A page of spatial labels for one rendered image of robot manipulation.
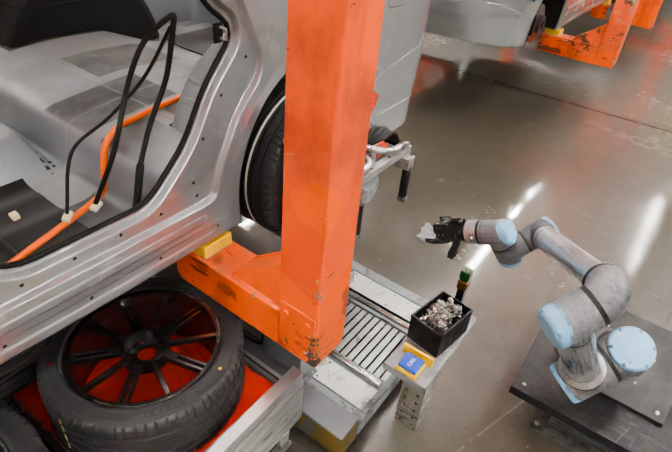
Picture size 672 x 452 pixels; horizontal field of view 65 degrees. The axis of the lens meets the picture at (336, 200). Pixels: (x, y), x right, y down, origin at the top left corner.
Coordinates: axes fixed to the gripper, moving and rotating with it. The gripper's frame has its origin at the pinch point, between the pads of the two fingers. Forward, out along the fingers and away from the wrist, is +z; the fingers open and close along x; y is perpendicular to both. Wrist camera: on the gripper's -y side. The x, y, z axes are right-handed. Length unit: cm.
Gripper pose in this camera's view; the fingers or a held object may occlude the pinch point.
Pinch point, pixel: (420, 236)
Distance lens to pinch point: 210.5
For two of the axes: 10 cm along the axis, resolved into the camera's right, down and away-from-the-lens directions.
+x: -5.3, 4.4, -7.3
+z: -8.0, 0.4, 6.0
